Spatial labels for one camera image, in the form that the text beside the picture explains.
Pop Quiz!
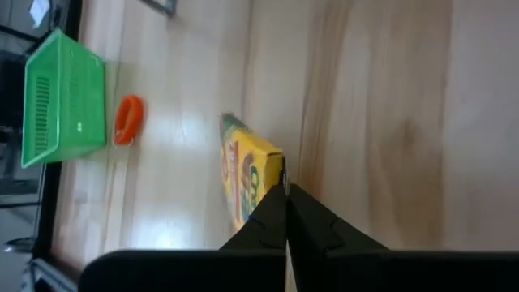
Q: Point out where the green plastic basket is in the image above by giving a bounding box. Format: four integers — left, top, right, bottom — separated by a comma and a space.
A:
20, 28, 107, 170

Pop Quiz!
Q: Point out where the red coil hair tie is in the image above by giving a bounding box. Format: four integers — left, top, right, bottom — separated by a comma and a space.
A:
113, 95, 145, 147

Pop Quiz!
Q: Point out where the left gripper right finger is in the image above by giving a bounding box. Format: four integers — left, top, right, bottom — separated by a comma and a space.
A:
287, 183, 388, 292

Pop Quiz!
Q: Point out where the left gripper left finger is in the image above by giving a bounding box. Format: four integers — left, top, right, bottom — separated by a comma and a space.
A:
218, 183, 289, 292

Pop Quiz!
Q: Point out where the yellow Crayola crayon box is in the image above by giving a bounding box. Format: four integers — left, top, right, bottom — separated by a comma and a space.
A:
220, 112, 285, 232

